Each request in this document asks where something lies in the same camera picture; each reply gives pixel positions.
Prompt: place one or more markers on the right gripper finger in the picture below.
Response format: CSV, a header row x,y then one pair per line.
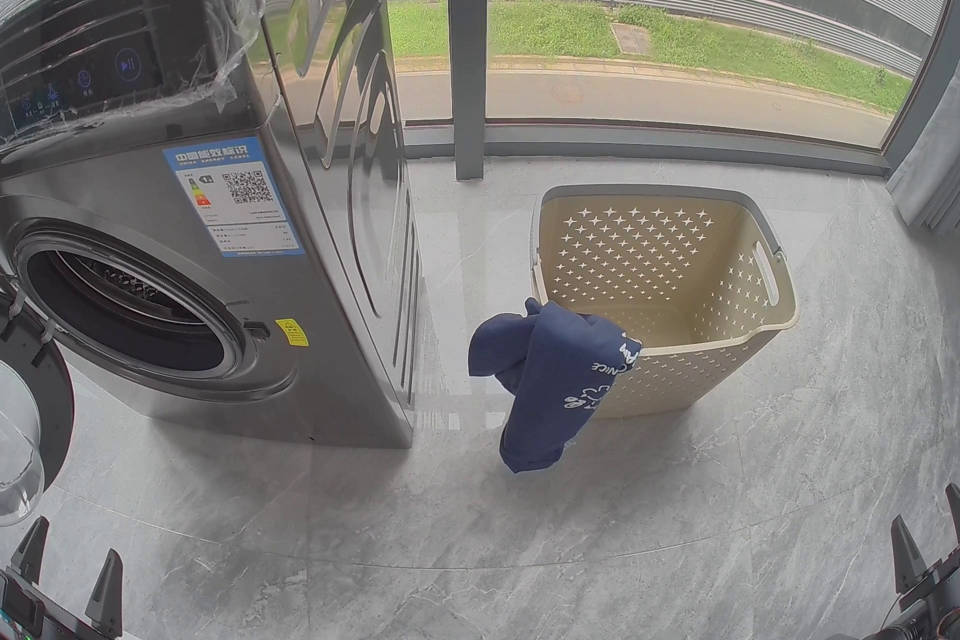
x,y
906,558
954,509

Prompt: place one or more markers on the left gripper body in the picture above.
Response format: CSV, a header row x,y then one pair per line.
x,y
22,611

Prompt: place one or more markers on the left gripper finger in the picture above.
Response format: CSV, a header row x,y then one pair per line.
x,y
107,599
34,554

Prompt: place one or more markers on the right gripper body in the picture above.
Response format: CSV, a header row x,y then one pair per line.
x,y
937,596

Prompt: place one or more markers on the washing machine door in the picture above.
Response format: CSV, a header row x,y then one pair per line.
x,y
45,389

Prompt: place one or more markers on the cream laundry basket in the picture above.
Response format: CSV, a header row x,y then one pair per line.
x,y
720,314

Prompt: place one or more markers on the grey washing machine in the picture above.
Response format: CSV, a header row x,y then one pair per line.
x,y
300,262

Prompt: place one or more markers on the white curtain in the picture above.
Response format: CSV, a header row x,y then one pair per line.
x,y
930,172

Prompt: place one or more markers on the dark blue T-shirt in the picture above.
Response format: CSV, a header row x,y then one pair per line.
x,y
551,382

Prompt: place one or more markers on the window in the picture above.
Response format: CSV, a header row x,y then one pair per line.
x,y
466,22

